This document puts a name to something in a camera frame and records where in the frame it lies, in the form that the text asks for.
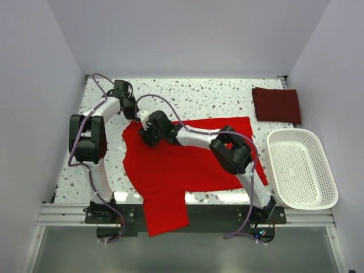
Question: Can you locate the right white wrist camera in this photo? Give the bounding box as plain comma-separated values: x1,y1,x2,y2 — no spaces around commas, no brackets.
136,110,150,128

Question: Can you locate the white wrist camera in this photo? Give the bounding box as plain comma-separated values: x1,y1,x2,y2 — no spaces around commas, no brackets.
127,85,134,97
136,110,150,128

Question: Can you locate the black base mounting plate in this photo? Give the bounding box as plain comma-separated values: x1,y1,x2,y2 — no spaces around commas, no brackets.
83,202,287,241

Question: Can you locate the purple cable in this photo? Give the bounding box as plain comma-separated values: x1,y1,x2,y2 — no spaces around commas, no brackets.
135,94,259,240
67,73,126,244

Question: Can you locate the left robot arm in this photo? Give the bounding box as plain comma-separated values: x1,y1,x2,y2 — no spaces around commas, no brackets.
68,80,136,225

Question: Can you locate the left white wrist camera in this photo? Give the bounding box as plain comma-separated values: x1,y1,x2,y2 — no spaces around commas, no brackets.
127,85,134,97

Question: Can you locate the bright red t shirt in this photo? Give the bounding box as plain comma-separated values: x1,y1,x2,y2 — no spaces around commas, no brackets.
122,115,268,238

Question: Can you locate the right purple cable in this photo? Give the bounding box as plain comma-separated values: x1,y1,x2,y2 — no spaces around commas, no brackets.
135,94,259,240

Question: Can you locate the white perforated plastic basket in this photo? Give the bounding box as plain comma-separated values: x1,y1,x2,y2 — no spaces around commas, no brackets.
267,128,339,210

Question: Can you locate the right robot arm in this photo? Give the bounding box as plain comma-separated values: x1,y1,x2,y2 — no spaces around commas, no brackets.
136,110,276,224

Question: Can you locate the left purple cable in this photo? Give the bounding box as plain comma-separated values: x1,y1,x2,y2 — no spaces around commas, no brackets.
67,73,126,244

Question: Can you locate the folded dark red t shirt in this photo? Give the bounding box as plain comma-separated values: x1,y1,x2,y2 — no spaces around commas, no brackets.
252,87,301,125

